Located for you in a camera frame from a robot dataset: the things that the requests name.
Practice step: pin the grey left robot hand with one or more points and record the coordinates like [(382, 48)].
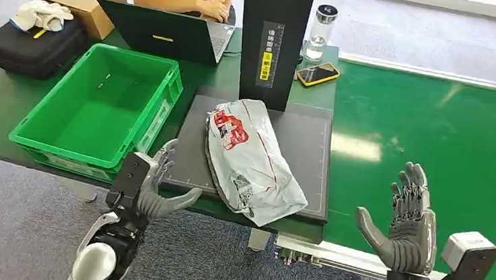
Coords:
[(152, 204)]

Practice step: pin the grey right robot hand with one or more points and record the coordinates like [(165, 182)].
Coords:
[(411, 247)]

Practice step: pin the white plastic parcel bag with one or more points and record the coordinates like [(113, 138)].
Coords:
[(250, 166)]

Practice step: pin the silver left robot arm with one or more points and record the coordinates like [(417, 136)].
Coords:
[(95, 264)]

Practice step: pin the green plastic crate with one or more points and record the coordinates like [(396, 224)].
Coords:
[(98, 108)]

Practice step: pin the pale table leg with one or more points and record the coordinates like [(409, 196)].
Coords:
[(259, 239)]

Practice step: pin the green conveyor belt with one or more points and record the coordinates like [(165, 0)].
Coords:
[(433, 124)]

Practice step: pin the black scanner platform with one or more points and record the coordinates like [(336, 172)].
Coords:
[(304, 162)]

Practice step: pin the black laptop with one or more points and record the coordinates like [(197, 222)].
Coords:
[(158, 32)]

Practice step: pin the black zip case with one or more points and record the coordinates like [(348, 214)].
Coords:
[(29, 51)]

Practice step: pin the phone in yellow case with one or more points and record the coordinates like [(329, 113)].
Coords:
[(318, 74)]

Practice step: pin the person's right hand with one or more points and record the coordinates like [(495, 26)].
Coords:
[(214, 9)]

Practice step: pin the white cloth gloves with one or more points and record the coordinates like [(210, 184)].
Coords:
[(41, 14)]

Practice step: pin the clear glass water bottle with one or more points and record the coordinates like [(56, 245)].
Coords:
[(320, 35)]

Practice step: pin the black scanner column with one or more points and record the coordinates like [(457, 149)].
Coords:
[(277, 7)]

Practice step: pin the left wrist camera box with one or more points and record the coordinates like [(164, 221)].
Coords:
[(127, 182)]

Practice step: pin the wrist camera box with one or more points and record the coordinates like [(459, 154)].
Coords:
[(470, 261), (127, 182)]

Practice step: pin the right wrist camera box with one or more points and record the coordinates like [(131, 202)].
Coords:
[(470, 261)]

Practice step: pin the aluminium conveyor frame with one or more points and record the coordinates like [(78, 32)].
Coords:
[(336, 254)]

